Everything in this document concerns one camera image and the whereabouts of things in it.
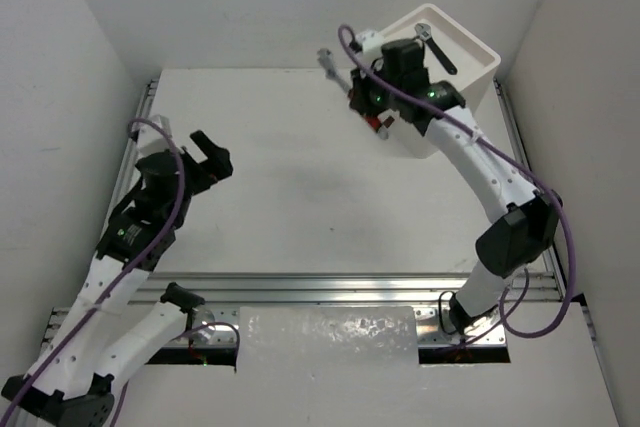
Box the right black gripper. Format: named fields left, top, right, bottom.
left=352, top=58, right=403, bottom=117

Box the black adjustable wrench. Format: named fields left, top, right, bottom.
left=414, top=23, right=458, bottom=75

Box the white drawer cabinet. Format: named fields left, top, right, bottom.
left=377, top=3, right=503, bottom=159

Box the red adjustable wrench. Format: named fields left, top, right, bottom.
left=316, top=48, right=393, bottom=140

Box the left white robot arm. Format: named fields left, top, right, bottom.
left=1, top=128, right=233, bottom=426

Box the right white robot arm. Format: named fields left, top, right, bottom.
left=349, top=38, right=558, bottom=333

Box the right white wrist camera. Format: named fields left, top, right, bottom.
left=350, top=29, right=386, bottom=64

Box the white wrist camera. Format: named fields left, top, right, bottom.
left=128, top=115, right=172, bottom=157
left=350, top=29, right=386, bottom=64

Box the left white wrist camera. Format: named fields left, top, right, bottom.
left=128, top=115, right=172, bottom=157

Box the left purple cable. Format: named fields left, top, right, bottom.
left=0, top=117, right=242, bottom=427

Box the purple cable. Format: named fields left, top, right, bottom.
left=0, top=117, right=242, bottom=427
left=338, top=23, right=576, bottom=348

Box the aluminium table frame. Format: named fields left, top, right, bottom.
left=14, top=74, right=599, bottom=427

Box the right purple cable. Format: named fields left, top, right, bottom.
left=338, top=23, right=576, bottom=348

